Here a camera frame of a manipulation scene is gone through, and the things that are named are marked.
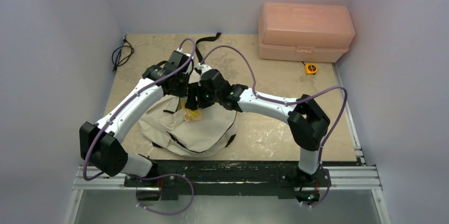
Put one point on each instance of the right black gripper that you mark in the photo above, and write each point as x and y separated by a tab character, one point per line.
193	96

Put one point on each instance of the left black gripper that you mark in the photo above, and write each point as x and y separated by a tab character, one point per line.
182	92

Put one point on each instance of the orange banana picture card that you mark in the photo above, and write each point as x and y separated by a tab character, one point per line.
192	115

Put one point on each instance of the beige canvas backpack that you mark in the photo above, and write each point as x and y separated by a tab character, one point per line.
164	125

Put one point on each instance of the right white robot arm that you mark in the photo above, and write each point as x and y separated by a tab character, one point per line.
307	121

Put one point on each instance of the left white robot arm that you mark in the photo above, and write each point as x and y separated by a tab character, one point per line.
101	142

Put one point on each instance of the yellow tape measure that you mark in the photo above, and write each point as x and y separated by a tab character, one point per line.
311	69

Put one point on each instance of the pink plastic storage box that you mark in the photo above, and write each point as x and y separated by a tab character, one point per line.
304	32

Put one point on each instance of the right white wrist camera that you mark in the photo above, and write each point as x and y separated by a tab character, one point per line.
201	68

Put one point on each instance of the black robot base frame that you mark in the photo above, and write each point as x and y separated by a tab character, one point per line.
281	179

